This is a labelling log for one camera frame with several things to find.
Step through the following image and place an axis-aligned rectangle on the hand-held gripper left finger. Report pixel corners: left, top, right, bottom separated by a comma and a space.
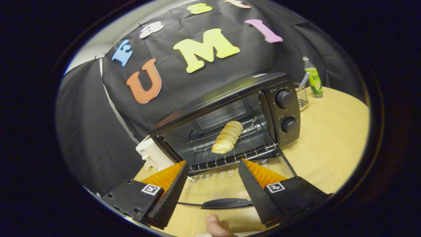
102, 160, 190, 230

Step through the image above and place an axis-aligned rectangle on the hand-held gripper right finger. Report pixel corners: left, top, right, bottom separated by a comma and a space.
238, 159, 333, 228

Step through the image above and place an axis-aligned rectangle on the golden bread roll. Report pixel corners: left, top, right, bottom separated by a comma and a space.
211, 121, 243, 154

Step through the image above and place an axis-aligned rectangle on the black toaster oven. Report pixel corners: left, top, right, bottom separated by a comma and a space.
150, 72, 301, 209

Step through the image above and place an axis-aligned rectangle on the white pop-up toaster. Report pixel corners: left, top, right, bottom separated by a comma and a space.
136, 136, 175, 171

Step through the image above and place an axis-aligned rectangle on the green label drink bottle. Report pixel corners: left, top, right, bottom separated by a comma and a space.
303, 57, 324, 98

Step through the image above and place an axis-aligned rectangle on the wire mesh holder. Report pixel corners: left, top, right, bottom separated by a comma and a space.
294, 82, 310, 112

